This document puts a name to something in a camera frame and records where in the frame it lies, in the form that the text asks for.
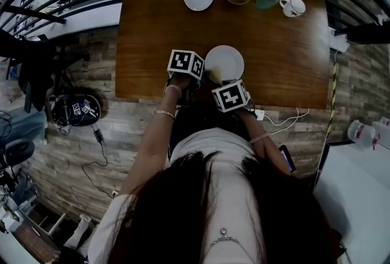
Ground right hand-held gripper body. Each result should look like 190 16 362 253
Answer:
211 78 252 113

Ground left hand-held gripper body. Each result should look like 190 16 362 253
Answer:
166 49 205 99

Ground beige sponge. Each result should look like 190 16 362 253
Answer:
207 66 226 86

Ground big white plate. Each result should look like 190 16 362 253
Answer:
204 45 246 82

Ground person's right forearm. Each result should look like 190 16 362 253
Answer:
237 110 292 175

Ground person's left forearm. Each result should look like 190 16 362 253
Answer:
120 91 183 196

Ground person's left hand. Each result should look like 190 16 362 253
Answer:
165 75 187 98

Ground person's black trousers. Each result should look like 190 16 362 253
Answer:
169 101 257 160

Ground person's white shirt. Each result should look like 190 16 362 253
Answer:
88 127 275 264

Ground pink wrist band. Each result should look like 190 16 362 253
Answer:
249 132 271 144

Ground black smartphone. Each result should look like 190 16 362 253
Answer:
278 144 297 174

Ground yellow black floor tape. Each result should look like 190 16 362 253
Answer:
324 63 339 141

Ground white mug with leaf print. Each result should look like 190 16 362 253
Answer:
278 0 307 18

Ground white flat box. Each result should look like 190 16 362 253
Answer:
328 27 350 53

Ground white plastic jug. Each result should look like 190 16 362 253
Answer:
371 116 390 151
347 119 377 148

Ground black office chair with clothes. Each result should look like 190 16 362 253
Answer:
0 29 92 114

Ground white side table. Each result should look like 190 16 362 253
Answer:
313 142 390 264

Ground grey blue cloth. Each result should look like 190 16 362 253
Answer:
0 110 48 148

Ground black swivel chair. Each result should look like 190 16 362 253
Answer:
0 138 37 166

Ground white cable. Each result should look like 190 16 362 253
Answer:
263 107 311 135

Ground gold bracelet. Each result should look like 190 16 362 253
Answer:
152 109 176 120

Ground black power adapter with cable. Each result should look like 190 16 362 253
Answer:
81 125 119 199

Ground black round device with cables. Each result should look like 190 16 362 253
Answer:
48 93 103 128

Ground silver necklace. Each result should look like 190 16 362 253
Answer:
207 227 260 264

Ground dark wooden post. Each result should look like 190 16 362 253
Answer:
346 20 390 45

